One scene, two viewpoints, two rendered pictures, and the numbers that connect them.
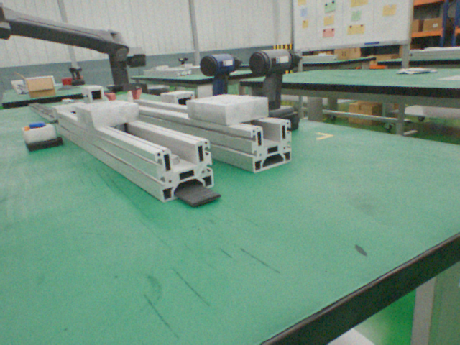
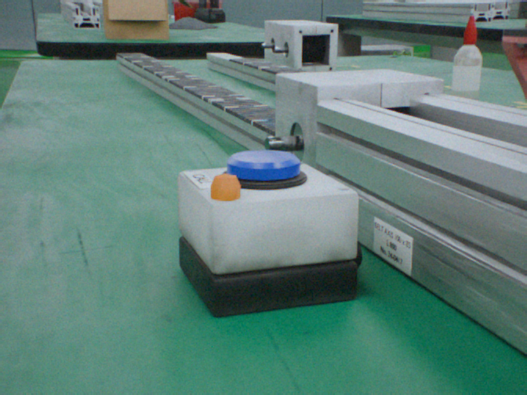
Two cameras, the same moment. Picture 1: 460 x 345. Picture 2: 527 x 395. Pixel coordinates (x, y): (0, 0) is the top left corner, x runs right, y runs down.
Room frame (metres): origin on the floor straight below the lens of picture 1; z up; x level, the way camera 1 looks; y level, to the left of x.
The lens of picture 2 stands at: (0.64, 0.45, 0.94)
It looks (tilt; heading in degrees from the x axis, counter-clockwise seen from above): 15 degrees down; 15
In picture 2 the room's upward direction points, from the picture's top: straight up
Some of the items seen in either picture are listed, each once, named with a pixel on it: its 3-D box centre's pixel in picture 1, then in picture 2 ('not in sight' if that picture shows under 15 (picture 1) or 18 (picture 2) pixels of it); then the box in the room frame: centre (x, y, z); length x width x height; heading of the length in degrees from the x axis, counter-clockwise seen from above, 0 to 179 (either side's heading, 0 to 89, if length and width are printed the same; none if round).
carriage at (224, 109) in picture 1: (226, 114); not in sight; (0.78, 0.00, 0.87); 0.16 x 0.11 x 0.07; 34
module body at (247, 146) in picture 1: (177, 123); not in sight; (0.99, 0.14, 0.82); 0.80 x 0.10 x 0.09; 34
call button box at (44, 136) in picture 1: (42, 136); (278, 228); (1.05, 0.55, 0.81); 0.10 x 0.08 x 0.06; 124
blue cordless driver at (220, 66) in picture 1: (227, 90); not in sight; (1.14, -0.01, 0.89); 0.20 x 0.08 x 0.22; 146
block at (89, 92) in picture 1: (92, 95); (300, 48); (2.20, 0.80, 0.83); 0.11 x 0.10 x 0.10; 124
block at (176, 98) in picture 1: (175, 106); not in sight; (1.36, 0.19, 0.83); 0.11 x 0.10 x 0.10; 128
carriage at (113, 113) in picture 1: (107, 118); not in sight; (0.88, 0.30, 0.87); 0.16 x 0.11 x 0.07; 34
